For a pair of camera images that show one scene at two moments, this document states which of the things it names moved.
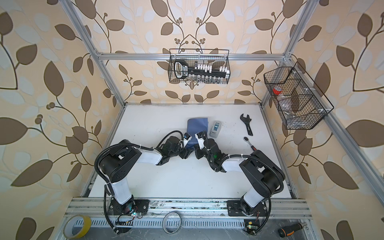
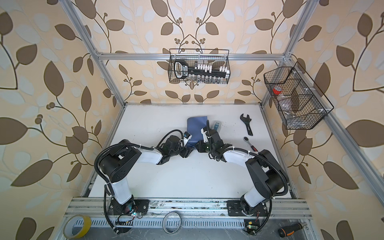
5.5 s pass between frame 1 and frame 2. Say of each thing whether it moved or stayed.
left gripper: stayed
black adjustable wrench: stayed
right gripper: moved
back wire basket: stayed
